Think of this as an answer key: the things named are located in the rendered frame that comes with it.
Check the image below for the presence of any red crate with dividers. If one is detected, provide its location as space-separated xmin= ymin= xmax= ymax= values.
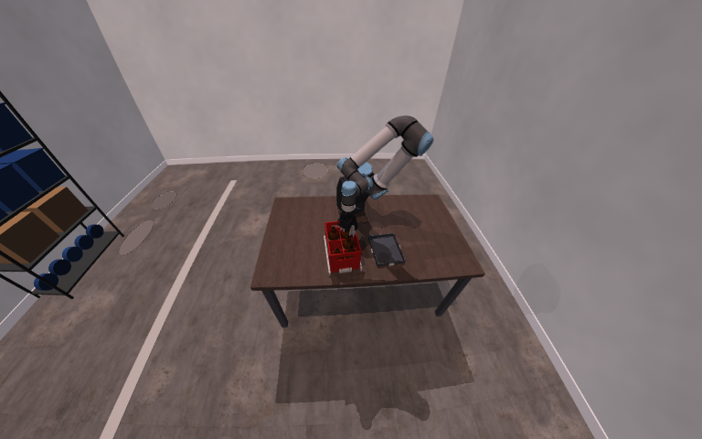
xmin=325 ymin=224 xmax=361 ymax=273

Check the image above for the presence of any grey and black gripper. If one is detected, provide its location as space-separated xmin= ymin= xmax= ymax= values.
xmin=337 ymin=210 xmax=358 ymax=237

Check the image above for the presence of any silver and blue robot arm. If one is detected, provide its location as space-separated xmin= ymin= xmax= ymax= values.
xmin=337 ymin=115 xmax=433 ymax=214

